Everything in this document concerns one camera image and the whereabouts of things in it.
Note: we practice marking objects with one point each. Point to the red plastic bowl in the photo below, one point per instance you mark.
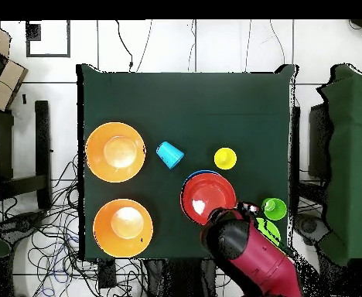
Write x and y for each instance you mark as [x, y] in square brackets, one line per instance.
[207, 193]

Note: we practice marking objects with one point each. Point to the light blue plastic bowl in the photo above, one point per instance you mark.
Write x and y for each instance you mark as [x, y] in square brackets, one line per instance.
[199, 172]

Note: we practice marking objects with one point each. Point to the light blue plastic cup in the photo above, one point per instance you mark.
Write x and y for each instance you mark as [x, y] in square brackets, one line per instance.
[170, 154]

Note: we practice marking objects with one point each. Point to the orange plastic bowl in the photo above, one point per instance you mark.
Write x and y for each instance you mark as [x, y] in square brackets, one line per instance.
[115, 151]
[119, 241]

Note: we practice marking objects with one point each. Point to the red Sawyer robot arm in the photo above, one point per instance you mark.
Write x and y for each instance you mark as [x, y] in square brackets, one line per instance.
[255, 256]

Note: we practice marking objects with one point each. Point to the green plastic cup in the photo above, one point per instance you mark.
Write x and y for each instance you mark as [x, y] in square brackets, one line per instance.
[274, 209]

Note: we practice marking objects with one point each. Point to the green plastic bowl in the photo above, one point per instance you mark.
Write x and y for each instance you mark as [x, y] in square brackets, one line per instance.
[269, 230]

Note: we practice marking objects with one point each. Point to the yellow plastic cup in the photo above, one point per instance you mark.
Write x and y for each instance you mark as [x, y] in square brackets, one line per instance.
[225, 158]

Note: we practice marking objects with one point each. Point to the black equipment base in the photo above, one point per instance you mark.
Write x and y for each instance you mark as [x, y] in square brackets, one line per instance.
[309, 227]
[23, 224]

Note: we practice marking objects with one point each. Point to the black box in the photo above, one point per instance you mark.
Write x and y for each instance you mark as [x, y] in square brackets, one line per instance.
[318, 142]

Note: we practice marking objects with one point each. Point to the dark green tablecloth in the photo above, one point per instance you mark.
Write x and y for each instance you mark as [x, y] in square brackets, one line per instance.
[184, 108]

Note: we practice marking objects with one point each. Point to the black power adapter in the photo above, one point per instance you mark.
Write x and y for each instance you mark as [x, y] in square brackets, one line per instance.
[106, 273]

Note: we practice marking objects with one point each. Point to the black stand frame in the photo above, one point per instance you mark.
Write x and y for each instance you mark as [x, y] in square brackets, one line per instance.
[42, 139]

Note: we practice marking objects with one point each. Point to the black square floor frame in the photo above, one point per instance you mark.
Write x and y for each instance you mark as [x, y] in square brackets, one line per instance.
[28, 40]

